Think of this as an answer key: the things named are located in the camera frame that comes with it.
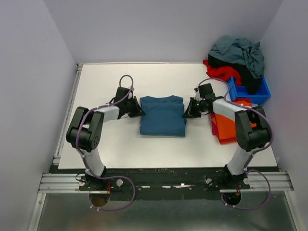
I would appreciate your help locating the magenta folded t-shirt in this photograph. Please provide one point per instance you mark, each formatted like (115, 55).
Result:
(223, 128)

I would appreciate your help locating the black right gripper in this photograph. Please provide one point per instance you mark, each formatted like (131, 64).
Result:
(190, 113)

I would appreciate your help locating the grey-teal crumpled t-shirt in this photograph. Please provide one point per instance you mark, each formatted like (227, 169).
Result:
(241, 51)

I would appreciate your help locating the black t-shirt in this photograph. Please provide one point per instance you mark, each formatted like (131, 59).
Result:
(252, 84)

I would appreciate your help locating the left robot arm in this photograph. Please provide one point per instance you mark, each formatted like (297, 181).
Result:
(85, 130)

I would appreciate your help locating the red t-shirt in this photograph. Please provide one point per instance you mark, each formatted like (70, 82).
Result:
(224, 73)

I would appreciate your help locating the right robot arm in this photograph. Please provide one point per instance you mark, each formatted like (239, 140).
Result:
(253, 131)

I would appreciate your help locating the teal blue t-shirt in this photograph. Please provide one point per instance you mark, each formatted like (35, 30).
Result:
(163, 116)

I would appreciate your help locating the orange folded t-shirt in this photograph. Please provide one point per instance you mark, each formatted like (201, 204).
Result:
(228, 109)

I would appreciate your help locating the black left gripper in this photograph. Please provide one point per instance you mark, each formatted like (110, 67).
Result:
(138, 111)

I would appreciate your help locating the aluminium frame extrusion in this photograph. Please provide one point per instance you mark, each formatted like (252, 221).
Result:
(66, 183)

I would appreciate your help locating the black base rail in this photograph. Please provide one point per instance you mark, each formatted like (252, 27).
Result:
(122, 184)

